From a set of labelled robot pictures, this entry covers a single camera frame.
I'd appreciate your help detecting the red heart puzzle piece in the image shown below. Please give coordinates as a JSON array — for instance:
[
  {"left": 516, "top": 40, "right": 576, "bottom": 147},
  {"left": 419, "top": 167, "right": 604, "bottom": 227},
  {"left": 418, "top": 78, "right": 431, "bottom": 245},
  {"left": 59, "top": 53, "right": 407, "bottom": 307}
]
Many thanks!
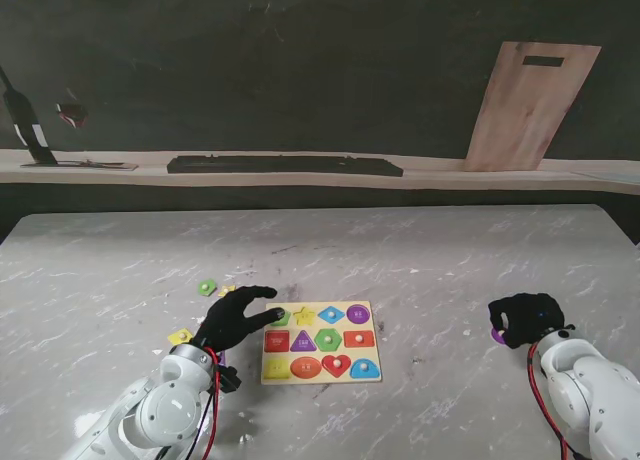
[{"left": 320, "top": 353, "right": 353, "bottom": 379}]

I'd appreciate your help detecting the red wine glass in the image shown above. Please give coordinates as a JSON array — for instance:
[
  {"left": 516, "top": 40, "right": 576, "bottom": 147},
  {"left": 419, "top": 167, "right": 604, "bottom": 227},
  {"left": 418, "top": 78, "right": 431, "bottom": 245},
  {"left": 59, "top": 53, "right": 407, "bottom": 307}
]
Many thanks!
[{"left": 53, "top": 101, "right": 92, "bottom": 131}]

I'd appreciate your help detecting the blue diamond puzzle piece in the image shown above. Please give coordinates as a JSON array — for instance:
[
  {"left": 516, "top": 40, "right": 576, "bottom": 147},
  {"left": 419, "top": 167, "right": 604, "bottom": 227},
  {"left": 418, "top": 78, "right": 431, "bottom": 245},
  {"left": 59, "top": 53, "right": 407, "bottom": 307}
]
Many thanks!
[{"left": 317, "top": 305, "right": 347, "bottom": 325}]

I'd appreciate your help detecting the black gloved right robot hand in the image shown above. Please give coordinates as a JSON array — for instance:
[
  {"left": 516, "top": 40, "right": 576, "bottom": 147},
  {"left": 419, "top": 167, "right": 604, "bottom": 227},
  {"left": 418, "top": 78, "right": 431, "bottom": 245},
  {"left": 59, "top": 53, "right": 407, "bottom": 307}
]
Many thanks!
[{"left": 487, "top": 292, "right": 567, "bottom": 351}]

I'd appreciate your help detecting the yellow wooden puzzle board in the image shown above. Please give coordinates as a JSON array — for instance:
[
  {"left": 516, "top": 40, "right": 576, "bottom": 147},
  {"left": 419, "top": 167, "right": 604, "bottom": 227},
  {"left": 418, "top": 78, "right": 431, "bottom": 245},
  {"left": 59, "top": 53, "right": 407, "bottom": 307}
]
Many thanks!
[{"left": 260, "top": 300, "right": 384, "bottom": 387}]

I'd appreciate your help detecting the wooden cutting board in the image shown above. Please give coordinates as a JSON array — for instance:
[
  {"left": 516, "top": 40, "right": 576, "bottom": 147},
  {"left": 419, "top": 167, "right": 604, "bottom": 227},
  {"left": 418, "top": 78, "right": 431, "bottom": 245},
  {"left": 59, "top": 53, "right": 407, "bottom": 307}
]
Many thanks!
[{"left": 460, "top": 41, "right": 603, "bottom": 174}]

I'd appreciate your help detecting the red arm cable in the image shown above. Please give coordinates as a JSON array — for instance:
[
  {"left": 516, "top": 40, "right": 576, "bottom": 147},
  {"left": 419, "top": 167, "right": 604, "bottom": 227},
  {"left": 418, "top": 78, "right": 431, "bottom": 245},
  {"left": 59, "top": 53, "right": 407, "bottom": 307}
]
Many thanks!
[
  {"left": 199, "top": 347, "right": 222, "bottom": 460},
  {"left": 527, "top": 342, "right": 579, "bottom": 460}
]

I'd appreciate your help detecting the blue semicircle puzzle piece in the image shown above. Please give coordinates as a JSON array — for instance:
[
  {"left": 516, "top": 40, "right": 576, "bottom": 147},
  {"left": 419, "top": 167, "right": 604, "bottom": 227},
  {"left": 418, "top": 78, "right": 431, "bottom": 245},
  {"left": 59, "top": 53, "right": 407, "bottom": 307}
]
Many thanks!
[{"left": 349, "top": 358, "right": 382, "bottom": 380}]

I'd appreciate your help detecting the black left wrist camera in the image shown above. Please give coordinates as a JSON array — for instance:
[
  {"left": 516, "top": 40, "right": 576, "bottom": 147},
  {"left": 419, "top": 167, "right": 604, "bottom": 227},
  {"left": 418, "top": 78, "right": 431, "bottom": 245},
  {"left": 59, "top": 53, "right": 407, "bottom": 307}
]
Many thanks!
[{"left": 219, "top": 365, "right": 243, "bottom": 394}]

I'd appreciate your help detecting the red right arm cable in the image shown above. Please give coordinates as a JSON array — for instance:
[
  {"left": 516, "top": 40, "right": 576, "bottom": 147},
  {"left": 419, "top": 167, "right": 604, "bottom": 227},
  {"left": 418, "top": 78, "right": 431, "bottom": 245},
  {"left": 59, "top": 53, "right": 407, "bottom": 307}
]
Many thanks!
[{"left": 527, "top": 342, "right": 579, "bottom": 460}]

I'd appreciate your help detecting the green hexagon puzzle piece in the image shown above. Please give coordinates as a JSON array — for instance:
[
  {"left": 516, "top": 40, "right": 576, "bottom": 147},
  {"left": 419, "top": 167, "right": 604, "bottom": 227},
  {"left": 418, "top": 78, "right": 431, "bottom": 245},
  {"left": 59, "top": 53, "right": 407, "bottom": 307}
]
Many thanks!
[{"left": 314, "top": 328, "right": 344, "bottom": 352}]

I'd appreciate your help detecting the dark wine bottle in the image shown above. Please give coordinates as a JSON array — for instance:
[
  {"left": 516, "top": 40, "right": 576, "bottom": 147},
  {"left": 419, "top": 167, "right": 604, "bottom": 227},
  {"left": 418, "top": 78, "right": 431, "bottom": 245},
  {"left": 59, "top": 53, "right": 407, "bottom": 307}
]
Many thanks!
[{"left": 0, "top": 64, "right": 59, "bottom": 167}]

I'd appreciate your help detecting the red left arm cable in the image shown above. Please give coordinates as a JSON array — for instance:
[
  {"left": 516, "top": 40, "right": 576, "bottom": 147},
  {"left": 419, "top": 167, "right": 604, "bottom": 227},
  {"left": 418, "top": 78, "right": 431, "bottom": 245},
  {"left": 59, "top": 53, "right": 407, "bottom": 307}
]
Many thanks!
[{"left": 199, "top": 347, "right": 222, "bottom": 460}]

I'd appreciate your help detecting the light wooden shelf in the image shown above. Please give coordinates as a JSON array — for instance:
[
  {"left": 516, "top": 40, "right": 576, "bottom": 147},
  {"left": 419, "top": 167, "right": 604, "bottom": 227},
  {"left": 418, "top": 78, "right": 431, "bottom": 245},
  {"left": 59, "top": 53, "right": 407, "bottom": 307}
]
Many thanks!
[{"left": 0, "top": 148, "right": 640, "bottom": 197}]

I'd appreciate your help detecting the flat wooden coaster board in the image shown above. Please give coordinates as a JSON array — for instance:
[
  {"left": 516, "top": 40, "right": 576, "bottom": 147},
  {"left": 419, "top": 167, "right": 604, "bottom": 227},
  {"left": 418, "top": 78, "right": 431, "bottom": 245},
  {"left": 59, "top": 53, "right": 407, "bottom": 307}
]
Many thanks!
[{"left": 19, "top": 160, "right": 139, "bottom": 173}]

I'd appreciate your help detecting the black long tray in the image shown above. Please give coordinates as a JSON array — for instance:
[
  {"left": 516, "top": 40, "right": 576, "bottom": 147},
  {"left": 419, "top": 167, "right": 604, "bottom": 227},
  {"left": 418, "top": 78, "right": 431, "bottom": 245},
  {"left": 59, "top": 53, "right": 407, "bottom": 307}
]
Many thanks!
[{"left": 166, "top": 153, "right": 405, "bottom": 178}]

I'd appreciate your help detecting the orange rectangle puzzle piece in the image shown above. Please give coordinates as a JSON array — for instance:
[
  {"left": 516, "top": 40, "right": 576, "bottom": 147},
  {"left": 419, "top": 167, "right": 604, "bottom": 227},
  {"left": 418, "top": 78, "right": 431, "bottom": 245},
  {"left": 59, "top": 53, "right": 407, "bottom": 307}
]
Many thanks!
[{"left": 342, "top": 329, "right": 376, "bottom": 349}]

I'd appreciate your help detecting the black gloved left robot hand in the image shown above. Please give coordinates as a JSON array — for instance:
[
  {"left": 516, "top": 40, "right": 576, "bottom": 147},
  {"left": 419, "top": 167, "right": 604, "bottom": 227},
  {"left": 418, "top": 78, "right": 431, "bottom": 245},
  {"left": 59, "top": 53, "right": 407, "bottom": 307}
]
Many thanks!
[{"left": 192, "top": 285, "right": 287, "bottom": 354}]

